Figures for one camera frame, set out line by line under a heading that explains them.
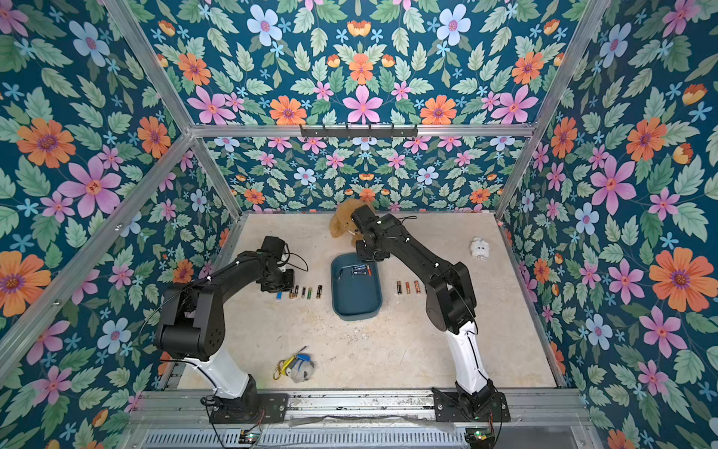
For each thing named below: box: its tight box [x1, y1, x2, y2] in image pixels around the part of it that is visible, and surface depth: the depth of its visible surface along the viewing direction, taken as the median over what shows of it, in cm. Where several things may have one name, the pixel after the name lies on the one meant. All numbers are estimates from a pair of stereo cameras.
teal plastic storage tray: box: [330, 252, 383, 321], surface depth 98 cm
